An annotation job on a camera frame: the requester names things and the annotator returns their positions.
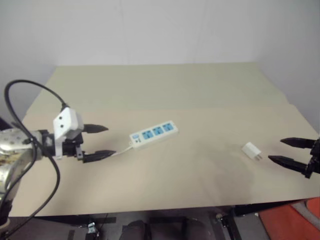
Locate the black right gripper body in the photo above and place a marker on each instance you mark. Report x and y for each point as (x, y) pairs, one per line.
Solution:
(314, 160)

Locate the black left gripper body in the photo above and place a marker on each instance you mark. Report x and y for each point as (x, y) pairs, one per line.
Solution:
(71, 147)

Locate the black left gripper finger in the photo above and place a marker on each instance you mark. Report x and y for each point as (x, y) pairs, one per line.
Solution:
(100, 155)
(96, 128)

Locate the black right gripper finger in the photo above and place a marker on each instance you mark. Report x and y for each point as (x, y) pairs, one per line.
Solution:
(287, 162)
(298, 142)

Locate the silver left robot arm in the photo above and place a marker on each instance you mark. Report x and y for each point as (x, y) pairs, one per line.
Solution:
(15, 145)

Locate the white plug adapter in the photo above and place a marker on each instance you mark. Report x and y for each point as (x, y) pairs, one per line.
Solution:
(250, 150)

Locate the white power strip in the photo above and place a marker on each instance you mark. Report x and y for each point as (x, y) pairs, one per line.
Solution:
(175, 133)

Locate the orange red fabric object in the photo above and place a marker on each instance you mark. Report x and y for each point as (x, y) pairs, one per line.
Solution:
(282, 225)

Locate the dark rounded shape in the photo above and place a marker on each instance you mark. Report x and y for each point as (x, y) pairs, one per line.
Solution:
(135, 231)

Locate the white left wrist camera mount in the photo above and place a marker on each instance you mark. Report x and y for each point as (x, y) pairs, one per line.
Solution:
(67, 122)

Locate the metal floor bracket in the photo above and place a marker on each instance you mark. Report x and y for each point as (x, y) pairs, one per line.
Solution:
(91, 228)

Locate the black table frame leg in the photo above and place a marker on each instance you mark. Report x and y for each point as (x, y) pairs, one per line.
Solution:
(237, 222)

